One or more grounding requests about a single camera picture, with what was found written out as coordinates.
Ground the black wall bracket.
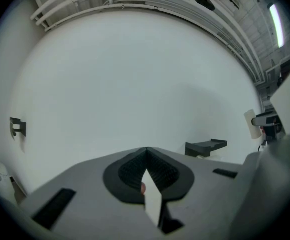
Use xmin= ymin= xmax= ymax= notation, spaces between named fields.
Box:
xmin=9 ymin=117 xmax=27 ymax=141

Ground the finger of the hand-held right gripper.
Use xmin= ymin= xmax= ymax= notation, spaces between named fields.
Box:
xmin=251 ymin=112 xmax=280 ymax=127

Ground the dark wall paper holder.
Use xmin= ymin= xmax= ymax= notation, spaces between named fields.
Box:
xmin=184 ymin=138 xmax=229 ymax=158

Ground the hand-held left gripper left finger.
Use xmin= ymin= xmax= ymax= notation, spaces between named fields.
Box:
xmin=19 ymin=147 xmax=161 ymax=240

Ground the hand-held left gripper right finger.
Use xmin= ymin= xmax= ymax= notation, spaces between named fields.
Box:
xmin=146 ymin=147 xmax=261 ymax=240

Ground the black head-worn camera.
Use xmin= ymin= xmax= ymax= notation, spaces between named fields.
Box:
xmin=192 ymin=0 xmax=216 ymax=11

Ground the ceiling strip light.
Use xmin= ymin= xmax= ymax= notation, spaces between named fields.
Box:
xmin=268 ymin=3 xmax=286 ymax=49

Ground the cardboard paper roll core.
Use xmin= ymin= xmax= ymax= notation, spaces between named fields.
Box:
xmin=243 ymin=108 xmax=262 ymax=141

